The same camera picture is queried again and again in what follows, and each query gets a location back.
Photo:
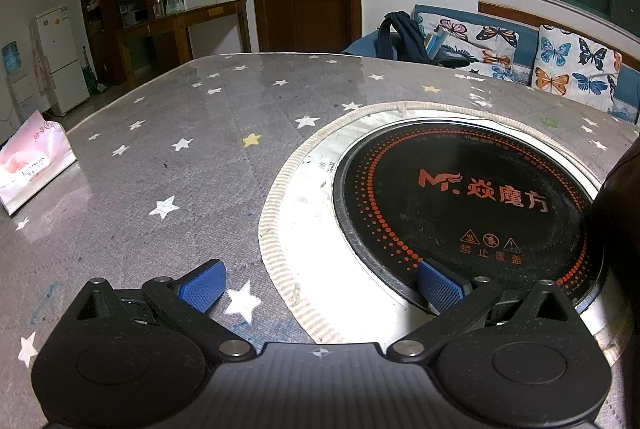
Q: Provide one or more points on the water dispenser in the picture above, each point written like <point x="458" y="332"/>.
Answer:
<point x="17" y="84"/>

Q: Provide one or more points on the brown leather shoe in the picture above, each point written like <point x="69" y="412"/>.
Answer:
<point x="620" y="209"/>

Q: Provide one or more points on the butterfly print cushion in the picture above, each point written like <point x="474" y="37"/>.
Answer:
<point x="575" y="69"/>
<point x="470" y="49"/>

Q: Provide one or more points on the small glass jar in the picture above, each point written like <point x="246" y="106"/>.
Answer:
<point x="159" y="8"/>

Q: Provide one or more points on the round black induction cooker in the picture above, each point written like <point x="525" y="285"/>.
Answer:
<point x="500" y="149"/>

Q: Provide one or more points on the wooden side table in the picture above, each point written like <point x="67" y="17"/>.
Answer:
<point x="200" y="14"/>

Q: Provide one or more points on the green broom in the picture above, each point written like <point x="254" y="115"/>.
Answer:
<point x="90" y="74"/>

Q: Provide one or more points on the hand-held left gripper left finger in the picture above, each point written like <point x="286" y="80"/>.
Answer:
<point x="205" y="284"/>

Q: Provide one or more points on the stack of books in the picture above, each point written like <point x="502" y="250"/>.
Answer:
<point x="437" y="40"/>

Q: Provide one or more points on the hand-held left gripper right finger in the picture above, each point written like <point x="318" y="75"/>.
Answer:
<point x="440" y="286"/>

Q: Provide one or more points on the grey star-print tablecloth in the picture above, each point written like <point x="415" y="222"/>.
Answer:
<point x="200" y="189"/>

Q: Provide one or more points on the pink tissue packet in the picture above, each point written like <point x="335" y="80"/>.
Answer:
<point x="35" y="159"/>

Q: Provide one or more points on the large glass jar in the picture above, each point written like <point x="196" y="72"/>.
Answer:
<point x="175" y="2"/>

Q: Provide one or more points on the blue sofa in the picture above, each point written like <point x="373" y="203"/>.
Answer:
<point x="526" y="44"/>

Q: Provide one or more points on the dark blue backpack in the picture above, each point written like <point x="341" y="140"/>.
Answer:
<point x="400" y="39"/>

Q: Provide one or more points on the white refrigerator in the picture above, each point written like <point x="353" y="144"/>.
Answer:
<point x="62" y="59"/>

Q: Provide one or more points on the pink hanging cloth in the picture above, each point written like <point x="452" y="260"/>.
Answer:
<point x="42" y="69"/>

